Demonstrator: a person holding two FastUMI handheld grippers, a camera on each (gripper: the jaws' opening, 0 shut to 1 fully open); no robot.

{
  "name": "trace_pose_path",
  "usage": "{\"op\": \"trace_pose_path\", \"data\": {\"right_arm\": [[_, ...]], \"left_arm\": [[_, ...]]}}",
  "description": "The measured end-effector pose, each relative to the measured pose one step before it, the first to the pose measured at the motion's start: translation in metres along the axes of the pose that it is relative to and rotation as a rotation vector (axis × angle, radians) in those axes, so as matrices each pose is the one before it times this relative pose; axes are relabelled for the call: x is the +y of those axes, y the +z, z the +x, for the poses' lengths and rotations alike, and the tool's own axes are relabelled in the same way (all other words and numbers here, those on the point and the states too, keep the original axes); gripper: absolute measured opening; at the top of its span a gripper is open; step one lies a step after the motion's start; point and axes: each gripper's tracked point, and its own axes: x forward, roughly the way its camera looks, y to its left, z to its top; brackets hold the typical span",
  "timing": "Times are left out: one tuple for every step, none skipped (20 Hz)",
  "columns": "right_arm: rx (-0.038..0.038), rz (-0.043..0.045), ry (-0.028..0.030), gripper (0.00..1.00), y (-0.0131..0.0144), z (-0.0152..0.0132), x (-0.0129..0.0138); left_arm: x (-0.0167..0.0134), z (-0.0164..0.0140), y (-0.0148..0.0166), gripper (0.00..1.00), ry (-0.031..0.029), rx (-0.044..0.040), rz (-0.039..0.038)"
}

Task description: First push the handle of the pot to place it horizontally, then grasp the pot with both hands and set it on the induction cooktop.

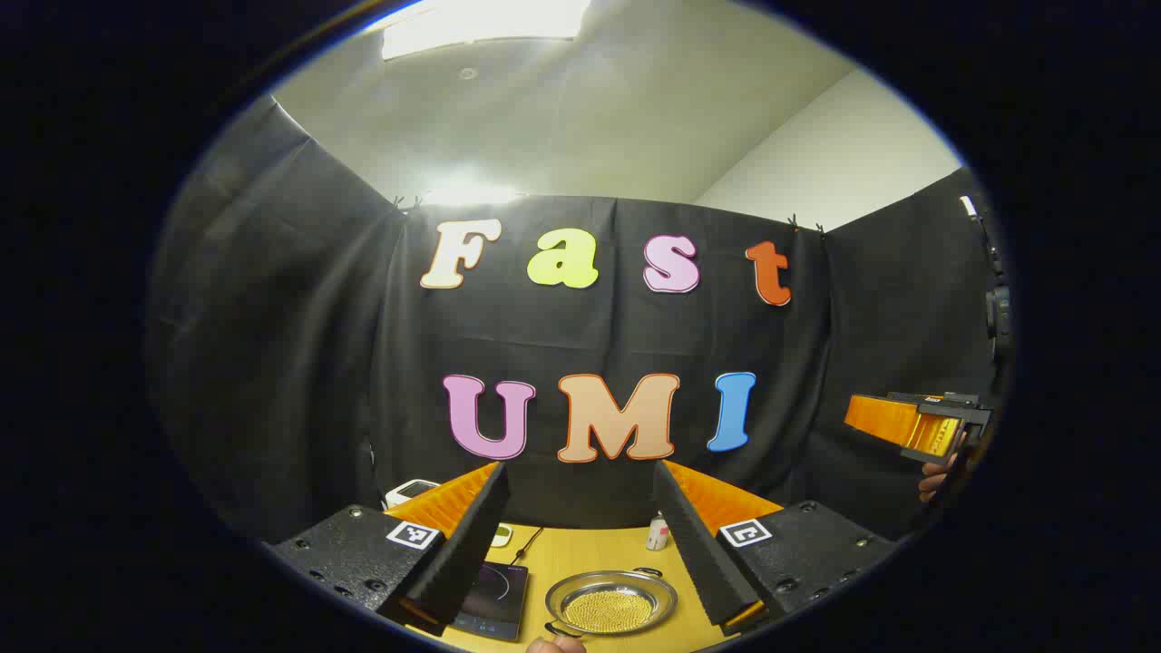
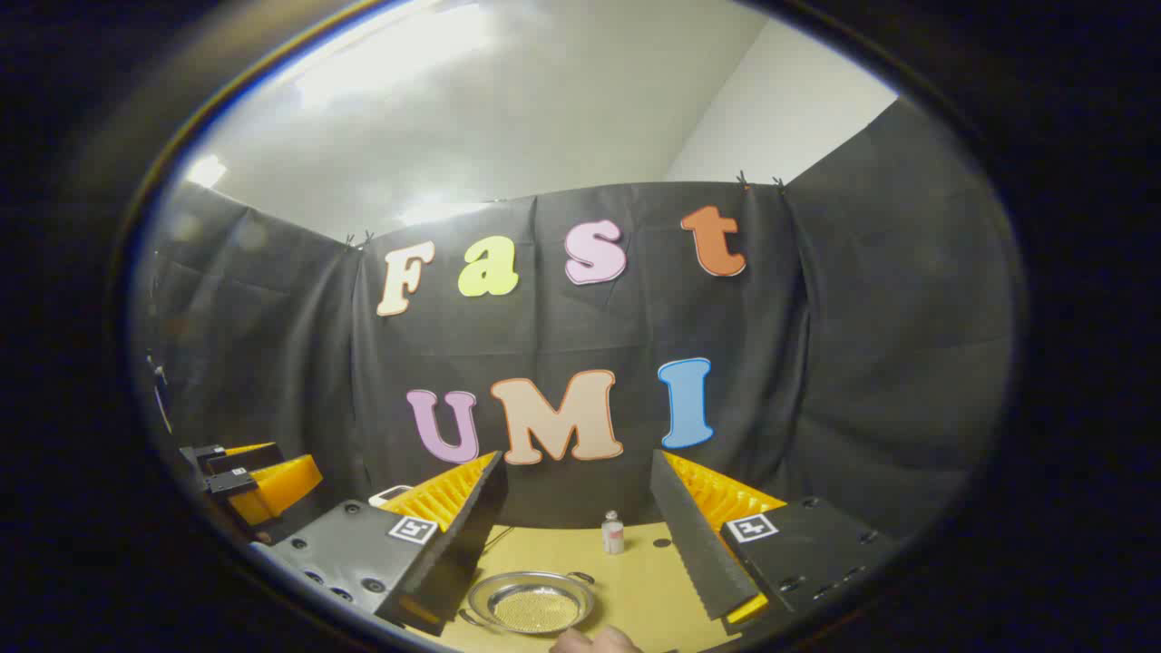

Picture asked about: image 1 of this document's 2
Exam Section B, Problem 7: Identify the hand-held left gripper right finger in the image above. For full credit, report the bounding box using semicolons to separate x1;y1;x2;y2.
653;460;899;636

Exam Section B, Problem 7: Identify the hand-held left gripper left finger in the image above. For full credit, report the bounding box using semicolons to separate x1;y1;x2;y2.
272;461;511;638

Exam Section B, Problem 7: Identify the black induction cooktop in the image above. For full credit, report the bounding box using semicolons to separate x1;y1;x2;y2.
449;560;530;643

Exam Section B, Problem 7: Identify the steel pot with black handles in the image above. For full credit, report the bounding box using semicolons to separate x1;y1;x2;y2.
544;567;678;640

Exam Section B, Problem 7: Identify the white toaster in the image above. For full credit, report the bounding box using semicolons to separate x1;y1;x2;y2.
385;479;441;511

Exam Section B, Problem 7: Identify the pile of yellow soybeans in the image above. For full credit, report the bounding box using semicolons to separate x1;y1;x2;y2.
564;590;656;633

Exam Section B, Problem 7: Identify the ceiling light panel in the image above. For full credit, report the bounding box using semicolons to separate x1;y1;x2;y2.
379;0;592;62

